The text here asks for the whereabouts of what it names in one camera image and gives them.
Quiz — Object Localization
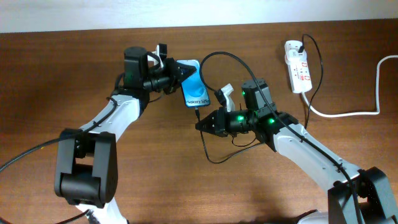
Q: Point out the black charger cable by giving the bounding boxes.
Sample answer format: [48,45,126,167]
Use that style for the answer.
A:
[195,34,324,164]

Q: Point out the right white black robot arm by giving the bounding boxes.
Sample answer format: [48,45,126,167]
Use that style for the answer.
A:
[195,79,397,223]

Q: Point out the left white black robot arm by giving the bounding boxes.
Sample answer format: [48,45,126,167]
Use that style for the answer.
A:
[54,44,197,223]

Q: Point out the white power strip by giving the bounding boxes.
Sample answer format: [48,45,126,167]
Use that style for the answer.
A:
[284,40,312,94]

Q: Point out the white power strip cord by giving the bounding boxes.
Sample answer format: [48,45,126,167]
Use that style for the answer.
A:
[300,55,398,118]

